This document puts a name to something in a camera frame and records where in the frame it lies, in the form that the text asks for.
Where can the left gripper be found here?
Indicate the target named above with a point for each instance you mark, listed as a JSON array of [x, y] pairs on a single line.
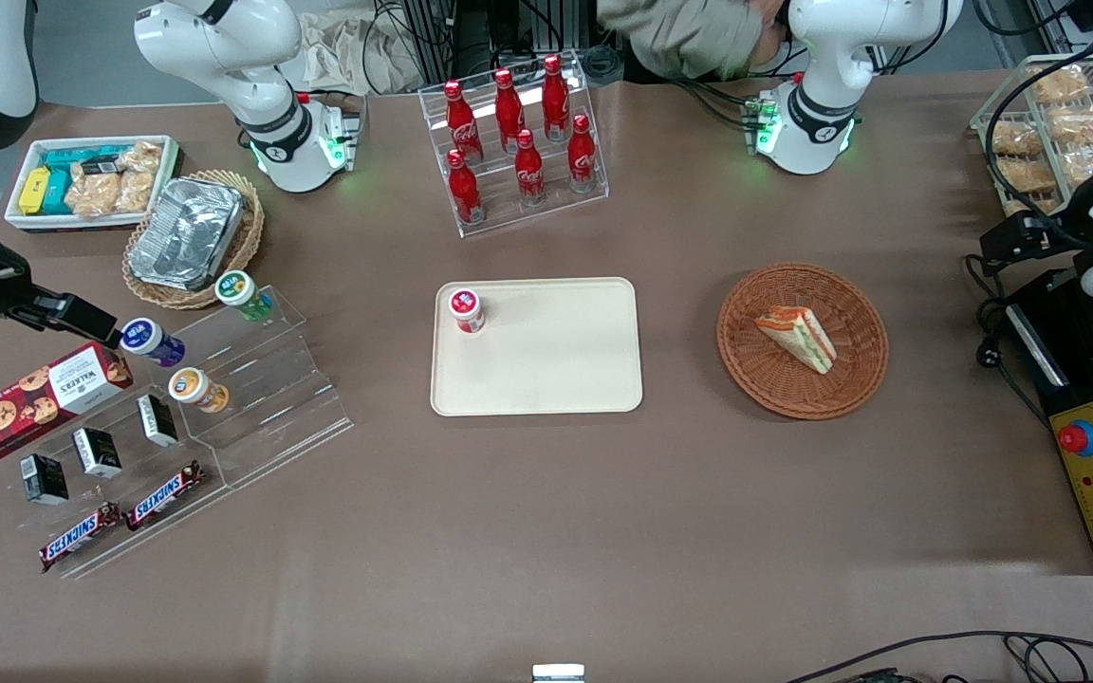
[[1030, 234]]

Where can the triangular sandwich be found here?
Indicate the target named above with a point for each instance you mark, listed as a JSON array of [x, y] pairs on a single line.
[[803, 340]]

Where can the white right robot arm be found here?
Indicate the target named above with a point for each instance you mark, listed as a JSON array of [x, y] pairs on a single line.
[[224, 57]]

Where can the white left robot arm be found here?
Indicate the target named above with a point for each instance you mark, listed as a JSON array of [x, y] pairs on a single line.
[[826, 66]]

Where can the aluminium foil tray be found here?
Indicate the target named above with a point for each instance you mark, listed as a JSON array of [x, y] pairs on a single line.
[[184, 232]]

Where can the small wicker basket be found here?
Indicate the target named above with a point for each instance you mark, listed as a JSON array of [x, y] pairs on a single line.
[[248, 237]]

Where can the round brown wicker basket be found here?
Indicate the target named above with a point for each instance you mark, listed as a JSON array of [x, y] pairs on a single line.
[[774, 379]]

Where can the beige plastic tray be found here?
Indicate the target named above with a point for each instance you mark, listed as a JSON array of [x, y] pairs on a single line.
[[556, 360]]

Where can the purple lid cup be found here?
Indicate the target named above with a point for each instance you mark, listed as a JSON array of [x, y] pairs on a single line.
[[150, 341]]

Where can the red Walkers cookie box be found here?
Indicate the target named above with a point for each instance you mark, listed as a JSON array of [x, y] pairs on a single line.
[[34, 400]]

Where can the white plastic snack bin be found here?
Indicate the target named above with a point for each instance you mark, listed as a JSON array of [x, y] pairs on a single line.
[[20, 221]]

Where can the small black carton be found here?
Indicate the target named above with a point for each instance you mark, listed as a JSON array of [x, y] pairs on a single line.
[[97, 452], [44, 479], [157, 419]]

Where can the clear bag of crackers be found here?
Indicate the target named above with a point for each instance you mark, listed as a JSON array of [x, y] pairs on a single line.
[[93, 193], [138, 175]]

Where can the teal snack box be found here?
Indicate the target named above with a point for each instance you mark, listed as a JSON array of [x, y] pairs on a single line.
[[57, 193], [82, 154]]

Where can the orange lid cup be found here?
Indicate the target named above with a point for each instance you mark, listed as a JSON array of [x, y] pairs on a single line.
[[195, 389]]

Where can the yellow snack box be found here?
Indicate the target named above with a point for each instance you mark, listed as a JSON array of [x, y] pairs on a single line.
[[34, 190]]

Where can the black control box yellow panel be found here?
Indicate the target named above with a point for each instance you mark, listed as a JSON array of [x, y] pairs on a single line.
[[1078, 379]]

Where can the green lid cup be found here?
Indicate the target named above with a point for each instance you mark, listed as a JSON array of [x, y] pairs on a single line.
[[241, 292]]

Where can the Snickers bar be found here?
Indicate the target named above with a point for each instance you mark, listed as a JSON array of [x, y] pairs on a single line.
[[80, 537], [165, 495]]

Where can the red emergency stop button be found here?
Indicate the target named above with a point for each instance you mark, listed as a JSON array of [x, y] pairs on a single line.
[[1078, 437]]

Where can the clear acrylic step display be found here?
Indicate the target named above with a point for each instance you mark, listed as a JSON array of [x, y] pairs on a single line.
[[281, 408], [176, 517]]

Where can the base connector box green light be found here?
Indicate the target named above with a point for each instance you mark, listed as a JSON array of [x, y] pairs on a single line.
[[763, 123], [342, 138]]

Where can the crumpled beige paper bag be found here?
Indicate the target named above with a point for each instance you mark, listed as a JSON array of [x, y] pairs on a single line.
[[338, 52]]

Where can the person in grey clothes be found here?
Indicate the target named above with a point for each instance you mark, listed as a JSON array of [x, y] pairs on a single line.
[[689, 33]]

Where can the red lid cup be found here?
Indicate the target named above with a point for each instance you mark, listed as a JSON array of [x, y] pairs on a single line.
[[467, 311]]

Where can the red cola bottle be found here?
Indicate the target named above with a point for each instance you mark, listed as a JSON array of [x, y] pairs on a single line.
[[556, 100], [464, 194], [529, 171], [463, 128], [509, 114], [583, 156]]

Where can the black round roll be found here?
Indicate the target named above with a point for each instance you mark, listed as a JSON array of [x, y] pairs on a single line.
[[602, 64]]

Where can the clear acrylic bottle rack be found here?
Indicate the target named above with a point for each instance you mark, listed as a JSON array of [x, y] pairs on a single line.
[[546, 213]]

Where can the small white box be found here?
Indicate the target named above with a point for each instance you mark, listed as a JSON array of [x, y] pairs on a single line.
[[558, 673]]

